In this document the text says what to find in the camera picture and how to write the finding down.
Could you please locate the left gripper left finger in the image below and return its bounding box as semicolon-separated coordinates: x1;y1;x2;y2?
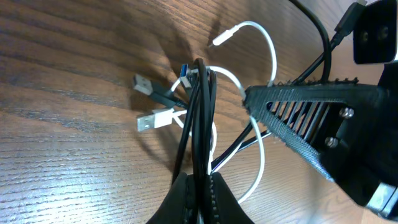
147;173;193;224

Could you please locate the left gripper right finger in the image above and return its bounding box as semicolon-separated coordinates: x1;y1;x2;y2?
205;172;254;224

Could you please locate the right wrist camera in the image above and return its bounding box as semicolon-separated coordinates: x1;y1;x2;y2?
353;0;397;64

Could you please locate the white cable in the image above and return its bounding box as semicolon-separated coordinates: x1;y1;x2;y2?
136;20;278;205

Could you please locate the right camera black cable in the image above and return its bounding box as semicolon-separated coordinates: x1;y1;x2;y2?
289;0;368;85

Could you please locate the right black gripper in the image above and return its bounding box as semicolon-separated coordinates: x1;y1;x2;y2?
244;67;397;207

